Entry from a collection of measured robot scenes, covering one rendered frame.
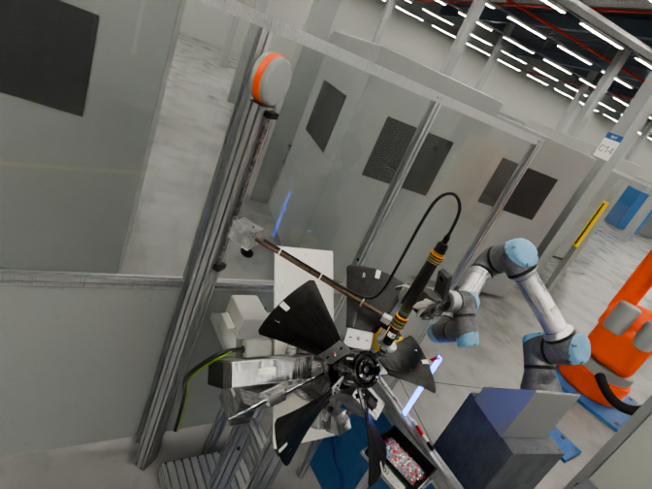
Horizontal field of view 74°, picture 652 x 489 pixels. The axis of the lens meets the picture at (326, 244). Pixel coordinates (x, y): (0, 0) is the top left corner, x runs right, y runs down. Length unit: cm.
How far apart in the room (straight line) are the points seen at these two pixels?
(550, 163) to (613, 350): 211
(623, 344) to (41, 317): 475
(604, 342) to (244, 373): 428
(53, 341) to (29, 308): 18
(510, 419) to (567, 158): 425
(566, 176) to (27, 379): 543
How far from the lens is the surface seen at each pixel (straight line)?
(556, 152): 567
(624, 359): 521
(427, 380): 167
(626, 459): 313
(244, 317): 184
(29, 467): 250
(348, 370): 141
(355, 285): 154
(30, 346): 200
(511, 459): 200
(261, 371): 141
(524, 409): 192
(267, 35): 159
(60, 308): 189
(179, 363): 197
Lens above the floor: 204
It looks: 23 degrees down
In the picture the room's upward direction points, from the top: 24 degrees clockwise
